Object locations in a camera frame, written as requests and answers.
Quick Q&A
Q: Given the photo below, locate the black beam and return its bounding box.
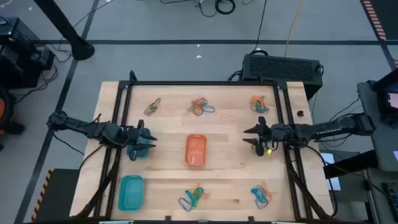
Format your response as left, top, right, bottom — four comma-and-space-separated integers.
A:
323, 149, 379, 180

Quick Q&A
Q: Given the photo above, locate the black hazard-striped floor mat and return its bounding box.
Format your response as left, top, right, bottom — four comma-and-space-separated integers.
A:
360, 0, 398, 42
30, 168, 81, 223

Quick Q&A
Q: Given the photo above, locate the black monitor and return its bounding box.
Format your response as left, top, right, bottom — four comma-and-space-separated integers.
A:
372, 68, 398, 129

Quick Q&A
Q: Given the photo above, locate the orange plastic basket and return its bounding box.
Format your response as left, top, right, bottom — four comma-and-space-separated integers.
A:
184, 134, 208, 167

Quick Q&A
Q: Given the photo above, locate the coiled black cable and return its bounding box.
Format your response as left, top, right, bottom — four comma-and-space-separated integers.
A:
214, 0, 236, 16

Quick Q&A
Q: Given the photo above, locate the black orange wheeled machine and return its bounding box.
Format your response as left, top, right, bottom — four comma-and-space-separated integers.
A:
0, 85, 26, 152

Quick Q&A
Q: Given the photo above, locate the grey desk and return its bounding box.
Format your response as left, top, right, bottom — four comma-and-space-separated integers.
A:
356, 80, 398, 174

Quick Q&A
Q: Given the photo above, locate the top-centre rubber band pile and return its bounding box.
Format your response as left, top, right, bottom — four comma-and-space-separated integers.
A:
189, 99, 208, 111

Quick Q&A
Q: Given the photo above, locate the bright teal plastic basket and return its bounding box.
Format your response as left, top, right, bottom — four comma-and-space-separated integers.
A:
117, 174, 145, 212

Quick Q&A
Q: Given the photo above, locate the top-right rubber band pile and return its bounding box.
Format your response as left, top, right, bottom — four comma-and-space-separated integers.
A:
253, 102, 270, 114

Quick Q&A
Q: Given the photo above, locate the black keyboard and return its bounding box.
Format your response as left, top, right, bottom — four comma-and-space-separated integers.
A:
381, 182, 398, 216

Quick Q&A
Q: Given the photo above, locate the dark teal plastic basket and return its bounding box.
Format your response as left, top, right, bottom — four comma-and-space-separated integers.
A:
126, 127, 152, 159

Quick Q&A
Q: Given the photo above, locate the thin black cable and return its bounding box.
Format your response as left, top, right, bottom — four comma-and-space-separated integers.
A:
250, 0, 268, 55

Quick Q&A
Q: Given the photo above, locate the black pole stand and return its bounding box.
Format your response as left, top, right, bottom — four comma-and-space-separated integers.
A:
32, 0, 96, 62

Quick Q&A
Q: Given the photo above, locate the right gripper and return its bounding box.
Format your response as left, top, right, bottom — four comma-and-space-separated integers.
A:
242, 116, 276, 156

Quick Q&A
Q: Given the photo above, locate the black equipment cart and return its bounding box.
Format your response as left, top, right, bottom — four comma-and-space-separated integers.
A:
0, 17, 57, 90

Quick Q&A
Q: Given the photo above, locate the black perforated computer case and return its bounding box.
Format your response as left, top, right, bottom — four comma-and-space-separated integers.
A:
241, 53, 324, 101

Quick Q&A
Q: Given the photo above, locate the yellow cable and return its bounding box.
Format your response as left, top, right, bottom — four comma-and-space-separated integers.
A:
283, 0, 305, 58

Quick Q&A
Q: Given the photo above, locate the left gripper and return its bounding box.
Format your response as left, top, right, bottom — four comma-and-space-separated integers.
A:
119, 119, 158, 162

